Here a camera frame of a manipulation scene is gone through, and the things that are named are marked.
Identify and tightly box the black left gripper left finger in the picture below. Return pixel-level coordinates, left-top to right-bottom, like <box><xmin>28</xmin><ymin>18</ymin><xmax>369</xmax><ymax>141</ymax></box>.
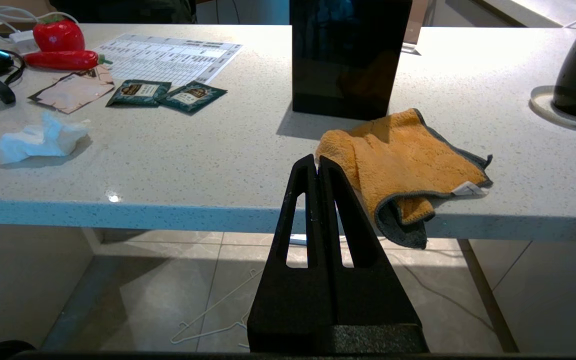
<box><xmin>247</xmin><ymin>154</ymin><xmax>334</xmax><ymax>353</ymax></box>

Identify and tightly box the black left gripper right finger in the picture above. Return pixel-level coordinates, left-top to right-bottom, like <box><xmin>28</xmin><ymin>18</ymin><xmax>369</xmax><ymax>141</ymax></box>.
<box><xmin>318</xmin><ymin>155</ymin><xmax>421</xmax><ymax>326</ymax></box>

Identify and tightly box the green tea sachet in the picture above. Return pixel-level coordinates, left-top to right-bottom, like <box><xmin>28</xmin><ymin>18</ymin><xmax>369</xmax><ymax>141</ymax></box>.
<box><xmin>157</xmin><ymin>80</ymin><xmax>228</xmax><ymax>114</ymax></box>
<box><xmin>106</xmin><ymin>79</ymin><xmax>172</xmax><ymax>108</ymax></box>

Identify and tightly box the dark metal table leg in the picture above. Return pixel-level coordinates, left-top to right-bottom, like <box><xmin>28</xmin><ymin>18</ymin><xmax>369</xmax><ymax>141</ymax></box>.
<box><xmin>457</xmin><ymin>239</ymin><xmax>521</xmax><ymax>354</ymax></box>

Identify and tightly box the orange microfiber cloth grey trim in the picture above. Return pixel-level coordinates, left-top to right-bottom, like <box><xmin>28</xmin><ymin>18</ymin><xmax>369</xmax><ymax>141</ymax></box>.
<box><xmin>315</xmin><ymin>107</ymin><xmax>494</xmax><ymax>250</ymax></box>

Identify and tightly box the black glossy tissue box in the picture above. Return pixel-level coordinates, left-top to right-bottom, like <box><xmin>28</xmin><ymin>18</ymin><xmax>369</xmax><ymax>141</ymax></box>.
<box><xmin>289</xmin><ymin>0</ymin><xmax>413</xmax><ymax>121</ymax></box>

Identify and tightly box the white round coaster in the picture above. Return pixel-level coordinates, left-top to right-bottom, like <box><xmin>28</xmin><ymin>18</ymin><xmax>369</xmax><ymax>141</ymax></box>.
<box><xmin>529</xmin><ymin>85</ymin><xmax>576</xmax><ymax>128</ymax></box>

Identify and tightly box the acrylic table sign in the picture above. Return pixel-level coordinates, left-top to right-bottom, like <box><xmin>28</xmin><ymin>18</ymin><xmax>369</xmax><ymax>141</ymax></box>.
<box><xmin>402</xmin><ymin>0</ymin><xmax>431</xmax><ymax>56</ymax></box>

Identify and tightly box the printed white paper sheet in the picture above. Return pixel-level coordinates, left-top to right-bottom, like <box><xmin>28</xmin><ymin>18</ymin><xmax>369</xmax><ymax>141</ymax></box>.
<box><xmin>94</xmin><ymin>33</ymin><xmax>244</xmax><ymax>88</ymax></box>

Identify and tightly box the crumpled white tissue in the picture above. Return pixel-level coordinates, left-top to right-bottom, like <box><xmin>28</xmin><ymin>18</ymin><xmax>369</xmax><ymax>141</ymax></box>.
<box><xmin>0</xmin><ymin>111</ymin><xmax>91</xmax><ymax>165</ymax></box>

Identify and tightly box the beige torn sachet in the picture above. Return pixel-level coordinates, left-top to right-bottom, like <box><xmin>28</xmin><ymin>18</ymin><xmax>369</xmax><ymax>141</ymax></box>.
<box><xmin>27</xmin><ymin>65</ymin><xmax>115</xmax><ymax>115</ymax></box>

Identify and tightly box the red toy chili pepper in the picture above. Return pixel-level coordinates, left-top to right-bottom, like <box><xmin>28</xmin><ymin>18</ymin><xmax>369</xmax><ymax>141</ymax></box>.
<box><xmin>22</xmin><ymin>49</ymin><xmax>113</xmax><ymax>70</ymax></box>

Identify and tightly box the red toy bell pepper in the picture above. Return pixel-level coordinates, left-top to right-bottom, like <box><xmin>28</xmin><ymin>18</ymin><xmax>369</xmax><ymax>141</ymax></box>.
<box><xmin>32</xmin><ymin>15</ymin><xmax>86</xmax><ymax>53</ymax></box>

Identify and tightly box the white wire hanger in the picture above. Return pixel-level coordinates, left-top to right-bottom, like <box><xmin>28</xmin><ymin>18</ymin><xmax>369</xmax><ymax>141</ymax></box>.
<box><xmin>170</xmin><ymin>267</ymin><xmax>264</xmax><ymax>349</ymax></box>

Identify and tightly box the white charger with cable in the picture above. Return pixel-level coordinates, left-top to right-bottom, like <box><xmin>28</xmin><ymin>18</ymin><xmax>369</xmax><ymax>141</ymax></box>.
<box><xmin>0</xmin><ymin>5</ymin><xmax>80</xmax><ymax>54</ymax></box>

